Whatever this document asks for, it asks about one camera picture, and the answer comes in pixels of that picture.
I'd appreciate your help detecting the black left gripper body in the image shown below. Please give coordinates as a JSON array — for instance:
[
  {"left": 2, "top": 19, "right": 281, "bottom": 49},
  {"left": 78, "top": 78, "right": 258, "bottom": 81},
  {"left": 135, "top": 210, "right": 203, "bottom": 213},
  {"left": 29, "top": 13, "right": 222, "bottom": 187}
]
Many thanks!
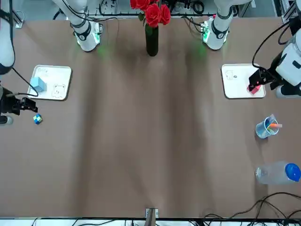
[{"left": 258, "top": 66, "right": 282, "bottom": 90}]

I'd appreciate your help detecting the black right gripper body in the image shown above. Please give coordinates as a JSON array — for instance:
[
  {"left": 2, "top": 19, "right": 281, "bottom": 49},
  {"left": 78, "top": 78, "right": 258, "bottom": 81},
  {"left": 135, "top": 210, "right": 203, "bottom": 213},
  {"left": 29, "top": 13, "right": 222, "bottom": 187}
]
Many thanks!
[{"left": 0, "top": 87, "right": 24, "bottom": 116}]

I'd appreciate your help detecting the red foam block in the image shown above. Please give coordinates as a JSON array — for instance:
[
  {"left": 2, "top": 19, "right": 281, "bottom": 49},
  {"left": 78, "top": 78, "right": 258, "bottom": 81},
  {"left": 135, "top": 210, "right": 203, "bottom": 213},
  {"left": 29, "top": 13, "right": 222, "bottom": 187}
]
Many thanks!
[{"left": 246, "top": 84, "right": 262, "bottom": 96}]

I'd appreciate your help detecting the blue foam block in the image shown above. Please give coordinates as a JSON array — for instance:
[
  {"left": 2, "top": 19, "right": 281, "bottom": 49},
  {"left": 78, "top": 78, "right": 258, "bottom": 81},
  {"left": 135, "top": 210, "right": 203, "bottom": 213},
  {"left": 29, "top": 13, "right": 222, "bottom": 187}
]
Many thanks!
[{"left": 30, "top": 76, "right": 47, "bottom": 94}]

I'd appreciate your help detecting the white tray with small print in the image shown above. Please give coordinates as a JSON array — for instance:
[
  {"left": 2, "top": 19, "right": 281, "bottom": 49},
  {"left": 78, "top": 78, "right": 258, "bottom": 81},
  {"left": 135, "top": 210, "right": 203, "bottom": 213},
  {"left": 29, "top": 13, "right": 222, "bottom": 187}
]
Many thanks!
[{"left": 221, "top": 63, "right": 266, "bottom": 99}]

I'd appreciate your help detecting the white tray with bear print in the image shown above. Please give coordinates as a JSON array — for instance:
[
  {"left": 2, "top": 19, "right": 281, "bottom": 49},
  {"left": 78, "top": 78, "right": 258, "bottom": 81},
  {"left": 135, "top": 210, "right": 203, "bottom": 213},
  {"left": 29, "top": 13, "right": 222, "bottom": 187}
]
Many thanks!
[{"left": 27, "top": 65, "right": 72, "bottom": 101}]

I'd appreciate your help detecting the clear plastic cup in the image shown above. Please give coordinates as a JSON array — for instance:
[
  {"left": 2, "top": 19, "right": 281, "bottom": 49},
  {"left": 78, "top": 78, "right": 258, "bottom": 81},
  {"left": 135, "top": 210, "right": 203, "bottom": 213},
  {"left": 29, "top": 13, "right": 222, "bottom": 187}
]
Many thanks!
[{"left": 255, "top": 114, "right": 280, "bottom": 139}]

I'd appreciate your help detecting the green circuit board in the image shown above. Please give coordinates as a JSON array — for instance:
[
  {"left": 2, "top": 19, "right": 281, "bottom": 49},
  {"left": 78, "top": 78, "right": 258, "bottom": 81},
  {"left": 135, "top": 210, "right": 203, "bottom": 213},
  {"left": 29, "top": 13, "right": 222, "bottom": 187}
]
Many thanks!
[{"left": 199, "top": 20, "right": 210, "bottom": 34}]

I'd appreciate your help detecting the clear bottle with blue cap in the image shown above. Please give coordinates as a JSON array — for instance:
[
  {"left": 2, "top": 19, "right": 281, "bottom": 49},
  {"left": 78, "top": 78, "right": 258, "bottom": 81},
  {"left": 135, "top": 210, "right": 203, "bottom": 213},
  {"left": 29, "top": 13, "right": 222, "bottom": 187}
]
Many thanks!
[{"left": 255, "top": 161, "right": 301, "bottom": 186}]

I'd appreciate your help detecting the black vase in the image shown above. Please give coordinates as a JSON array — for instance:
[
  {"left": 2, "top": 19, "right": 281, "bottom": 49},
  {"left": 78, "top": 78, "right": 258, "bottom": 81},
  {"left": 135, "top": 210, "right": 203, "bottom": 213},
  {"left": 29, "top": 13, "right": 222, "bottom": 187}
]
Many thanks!
[{"left": 145, "top": 23, "right": 159, "bottom": 57}]

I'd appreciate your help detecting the red rose bouquet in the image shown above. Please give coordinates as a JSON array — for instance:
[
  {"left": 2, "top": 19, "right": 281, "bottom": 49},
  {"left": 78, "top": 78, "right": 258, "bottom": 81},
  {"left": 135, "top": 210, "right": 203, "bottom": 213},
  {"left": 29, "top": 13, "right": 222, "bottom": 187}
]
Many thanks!
[{"left": 130, "top": 0, "right": 172, "bottom": 27}]

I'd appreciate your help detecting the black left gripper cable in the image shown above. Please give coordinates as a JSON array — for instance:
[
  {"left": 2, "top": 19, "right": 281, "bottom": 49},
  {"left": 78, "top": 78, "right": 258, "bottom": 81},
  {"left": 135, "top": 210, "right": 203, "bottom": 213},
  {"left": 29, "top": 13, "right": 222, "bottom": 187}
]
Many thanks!
[{"left": 252, "top": 21, "right": 293, "bottom": 71}]

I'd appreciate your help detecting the black cable on table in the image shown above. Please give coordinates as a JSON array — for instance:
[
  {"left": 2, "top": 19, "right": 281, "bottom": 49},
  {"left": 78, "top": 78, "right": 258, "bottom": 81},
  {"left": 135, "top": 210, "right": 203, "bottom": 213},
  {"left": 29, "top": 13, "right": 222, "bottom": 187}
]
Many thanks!
[{"left": 203, "top": 192, "right": 301, "bottom": 221}]

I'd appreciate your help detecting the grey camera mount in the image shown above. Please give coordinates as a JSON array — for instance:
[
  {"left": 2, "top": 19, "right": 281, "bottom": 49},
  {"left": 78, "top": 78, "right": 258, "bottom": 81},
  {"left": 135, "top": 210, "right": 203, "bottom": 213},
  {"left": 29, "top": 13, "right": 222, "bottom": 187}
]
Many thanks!
[{"left": 145, "top": 208, "right": 159, "bottom": 226}]

